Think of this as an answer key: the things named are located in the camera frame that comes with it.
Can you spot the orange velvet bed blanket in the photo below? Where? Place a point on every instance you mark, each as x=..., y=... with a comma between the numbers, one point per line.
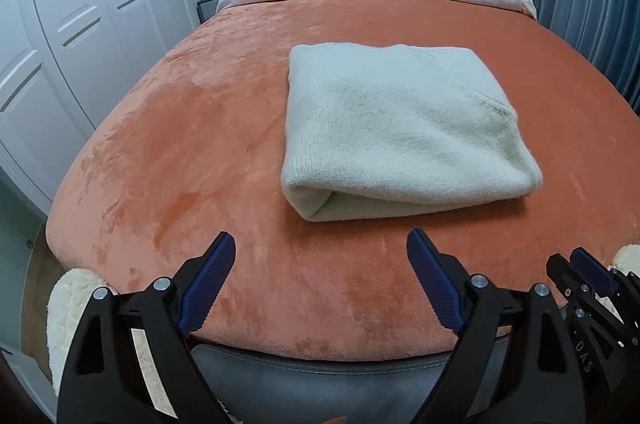
x=195, y=149

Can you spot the cream fluffy rug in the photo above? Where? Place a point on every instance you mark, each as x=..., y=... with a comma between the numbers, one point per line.
x=66, y=305

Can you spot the grey leather bed frame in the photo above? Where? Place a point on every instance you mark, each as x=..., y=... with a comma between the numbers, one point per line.
x=259, y=388

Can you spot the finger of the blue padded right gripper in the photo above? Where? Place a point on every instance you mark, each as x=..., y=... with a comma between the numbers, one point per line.
x=600, y=279

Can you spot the dark bedside table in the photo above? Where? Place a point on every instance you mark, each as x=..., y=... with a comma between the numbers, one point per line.
x=206, y=9

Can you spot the cream knit cardigan red buttons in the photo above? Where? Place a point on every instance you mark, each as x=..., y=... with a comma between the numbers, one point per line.
x=398, y=131

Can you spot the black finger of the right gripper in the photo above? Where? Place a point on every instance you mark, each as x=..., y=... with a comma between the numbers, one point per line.
x=568, y=281

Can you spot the white wardrobe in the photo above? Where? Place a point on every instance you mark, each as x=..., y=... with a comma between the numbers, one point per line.
x=65, y=64

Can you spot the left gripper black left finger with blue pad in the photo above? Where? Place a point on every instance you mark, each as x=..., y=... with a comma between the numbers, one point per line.
x=102, y=381

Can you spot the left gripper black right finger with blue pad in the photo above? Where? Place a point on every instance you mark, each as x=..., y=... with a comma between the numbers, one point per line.
x=513, y=361

